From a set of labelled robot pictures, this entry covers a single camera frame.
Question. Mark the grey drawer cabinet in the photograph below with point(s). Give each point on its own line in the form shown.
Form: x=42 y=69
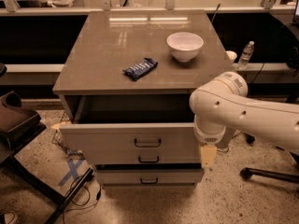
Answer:
x=111 y=41

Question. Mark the black office chair base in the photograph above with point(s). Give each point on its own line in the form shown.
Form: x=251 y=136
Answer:
x=247 y=173

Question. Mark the grey middle drawer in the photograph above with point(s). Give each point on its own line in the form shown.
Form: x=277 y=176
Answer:
x=138 y=159

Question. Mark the grey drawer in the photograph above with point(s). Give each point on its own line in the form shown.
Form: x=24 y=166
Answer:
x=148 y=121
x=138 y=159
x=150 y=177

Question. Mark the grey bottom drawer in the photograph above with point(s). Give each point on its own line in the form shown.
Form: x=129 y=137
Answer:
x=150 y=177

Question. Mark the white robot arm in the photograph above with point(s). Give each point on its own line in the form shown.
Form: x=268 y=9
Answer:
x=222 y=103

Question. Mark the black chair on left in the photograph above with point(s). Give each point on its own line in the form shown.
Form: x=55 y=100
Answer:
x=18 y=127

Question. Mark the blue snack bar wrapper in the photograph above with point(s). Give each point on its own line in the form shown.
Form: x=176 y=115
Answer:
x=139 y=70

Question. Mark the small white paper cup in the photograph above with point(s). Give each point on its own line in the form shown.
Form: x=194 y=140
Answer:
x=232 y=55

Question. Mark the white bowl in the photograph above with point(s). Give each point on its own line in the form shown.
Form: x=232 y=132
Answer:
x=184 y=46

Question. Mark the grey top drawer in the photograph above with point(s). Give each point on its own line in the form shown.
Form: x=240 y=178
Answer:
x=148 y=121

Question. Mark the clear plastic water bottle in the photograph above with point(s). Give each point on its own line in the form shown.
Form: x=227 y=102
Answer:
x=246 y=55

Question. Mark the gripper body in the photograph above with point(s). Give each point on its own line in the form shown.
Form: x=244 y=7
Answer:
x=210 y=137

